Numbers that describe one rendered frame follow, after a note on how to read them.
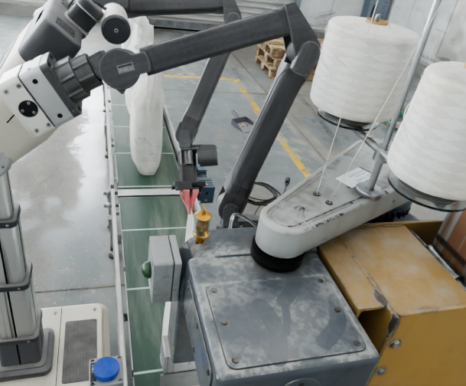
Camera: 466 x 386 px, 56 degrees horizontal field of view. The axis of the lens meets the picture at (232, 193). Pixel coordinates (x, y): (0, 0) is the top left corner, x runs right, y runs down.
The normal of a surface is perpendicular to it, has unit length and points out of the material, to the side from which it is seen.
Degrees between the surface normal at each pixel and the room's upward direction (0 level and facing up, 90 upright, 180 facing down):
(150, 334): 0
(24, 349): 90
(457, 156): 84
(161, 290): 90
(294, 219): 0
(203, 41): 73
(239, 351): 0
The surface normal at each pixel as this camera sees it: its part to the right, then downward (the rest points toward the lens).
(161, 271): 0.26, 0.55
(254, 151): 0.10, 0.30
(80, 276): 0.14, -0.84
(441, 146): -0.58, 0.32
